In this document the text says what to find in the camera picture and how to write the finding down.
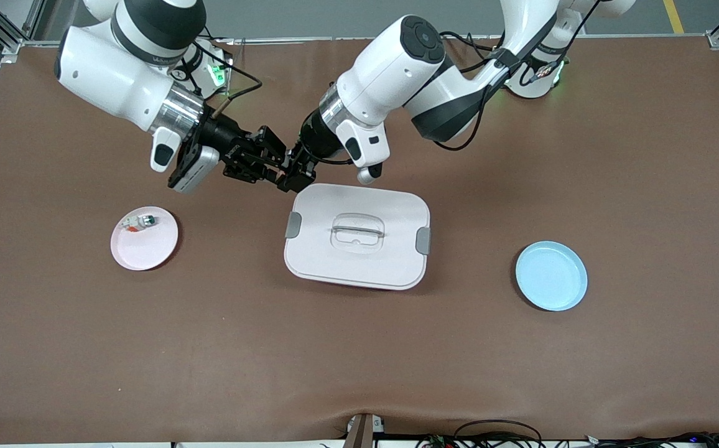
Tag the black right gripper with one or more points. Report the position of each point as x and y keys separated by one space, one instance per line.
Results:
x=224 y=139

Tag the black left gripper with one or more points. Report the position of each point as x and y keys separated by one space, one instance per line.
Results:
x=317 y=142

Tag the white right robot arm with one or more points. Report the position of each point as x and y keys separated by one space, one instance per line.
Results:
x=111 y=74

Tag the grey box latch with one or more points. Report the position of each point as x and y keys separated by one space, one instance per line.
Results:
x=293 y=224
x=423 y=241

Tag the white lidded storage box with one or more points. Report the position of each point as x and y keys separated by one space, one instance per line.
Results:
x=334 y=264

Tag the small white toy car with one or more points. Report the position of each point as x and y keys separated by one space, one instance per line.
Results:
x=146 y=219

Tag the pale pink round plate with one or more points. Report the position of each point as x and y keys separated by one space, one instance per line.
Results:
x=145 y=252

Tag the brown table mat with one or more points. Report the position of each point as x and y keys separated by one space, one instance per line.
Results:
x=359 y=361

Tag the light blue round plate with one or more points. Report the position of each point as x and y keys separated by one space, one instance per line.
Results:
x=549 y=277

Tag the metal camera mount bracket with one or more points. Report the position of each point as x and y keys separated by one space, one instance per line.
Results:
x=362 y=432

